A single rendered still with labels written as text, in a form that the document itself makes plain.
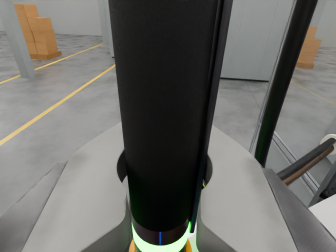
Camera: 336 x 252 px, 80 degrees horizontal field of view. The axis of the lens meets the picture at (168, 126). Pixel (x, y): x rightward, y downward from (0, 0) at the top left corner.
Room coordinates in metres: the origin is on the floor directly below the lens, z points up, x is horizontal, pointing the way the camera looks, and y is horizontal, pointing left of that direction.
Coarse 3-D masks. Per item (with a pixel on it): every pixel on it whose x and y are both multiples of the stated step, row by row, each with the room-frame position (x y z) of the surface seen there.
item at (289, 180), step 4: (328, 148) 0.23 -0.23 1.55; (332, 148) 0.24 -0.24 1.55; (324, 152) 0.23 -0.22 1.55; (328, 152) 0.23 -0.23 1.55; (320, 156) 0.22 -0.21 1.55; (324, 156) 0.22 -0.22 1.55; (312, 160) 0.21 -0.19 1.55; (316, 160) 0.21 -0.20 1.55; (308, 164) 0.20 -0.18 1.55; (312, 164) 0.20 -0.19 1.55; (304, 168) 0.19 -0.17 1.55; (308, 168) 0.20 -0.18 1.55; (296, 172) 0.18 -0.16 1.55; (300, 172) 0.18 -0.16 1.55; (304, 172) 0.19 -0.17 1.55; (292, 176) 0.18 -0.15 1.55; (296, 176) 0.18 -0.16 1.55; (284, 180) 0.17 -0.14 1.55; (288, 180) 0.17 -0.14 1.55; (292, 180) 0.17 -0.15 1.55; (288, 184) 0.17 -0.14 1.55
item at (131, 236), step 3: (129, 198) 0.48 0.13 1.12; (129, 201) 0.47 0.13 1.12; (129, 204) 0.46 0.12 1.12; (129, 207) 0.44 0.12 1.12; (129, 210) 0.43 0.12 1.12; (129, 213) 0.43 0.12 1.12; (129, 216) 0.41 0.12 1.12; (129, 222) 0.40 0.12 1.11; (129, 225) 0.39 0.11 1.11; (129, 228) 0.38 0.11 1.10; (129, 231) 0.38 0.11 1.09; (132, 231) 0.35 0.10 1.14; (129, 234) 0.37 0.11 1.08; (132, 234) 0.35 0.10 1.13; (129, 237) 0.37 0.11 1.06; (132, 237) 0.34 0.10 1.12; (129, 240) 0.37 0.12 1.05; (129, 243) 0.37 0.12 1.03; (126, 249) 0.39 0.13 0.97
